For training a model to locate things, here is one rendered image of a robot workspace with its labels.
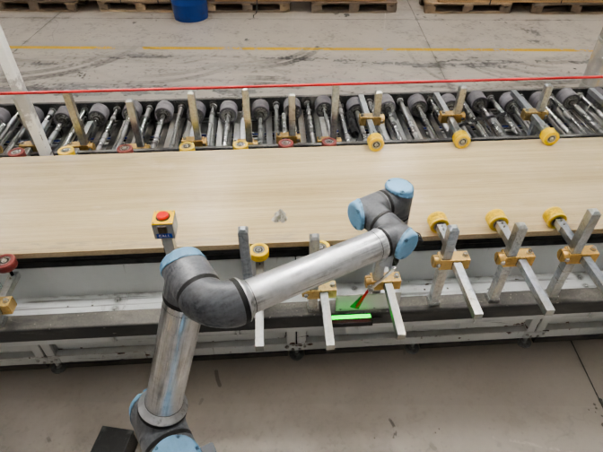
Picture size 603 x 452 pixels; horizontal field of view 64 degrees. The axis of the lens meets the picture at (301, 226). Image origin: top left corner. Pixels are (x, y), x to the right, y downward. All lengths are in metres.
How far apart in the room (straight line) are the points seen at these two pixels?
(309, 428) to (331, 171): 1.24
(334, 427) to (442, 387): 0.61
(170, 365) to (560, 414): 2.02
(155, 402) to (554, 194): 1.91
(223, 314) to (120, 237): 1.08
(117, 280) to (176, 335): 0.96
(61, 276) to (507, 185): 2.05
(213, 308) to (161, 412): 0.53
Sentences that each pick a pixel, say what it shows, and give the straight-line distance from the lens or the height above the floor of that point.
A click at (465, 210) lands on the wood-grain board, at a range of 2.25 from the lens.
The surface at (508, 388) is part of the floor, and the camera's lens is 2.81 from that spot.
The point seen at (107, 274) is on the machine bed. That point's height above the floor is 0.74.
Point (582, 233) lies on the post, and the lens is 2.04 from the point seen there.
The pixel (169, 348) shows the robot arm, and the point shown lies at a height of 1.17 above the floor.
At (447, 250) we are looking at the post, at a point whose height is 1.02.
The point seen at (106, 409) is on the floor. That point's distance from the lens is 2.73.
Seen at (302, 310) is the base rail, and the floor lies 0.70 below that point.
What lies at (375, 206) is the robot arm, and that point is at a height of 1.37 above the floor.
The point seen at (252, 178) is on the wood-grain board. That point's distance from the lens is 2.33.
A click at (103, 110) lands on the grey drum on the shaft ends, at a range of 3.26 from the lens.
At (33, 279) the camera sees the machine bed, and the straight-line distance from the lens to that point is 2.35.
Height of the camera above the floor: 2.26
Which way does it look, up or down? 42 degrees down
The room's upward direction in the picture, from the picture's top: straight up
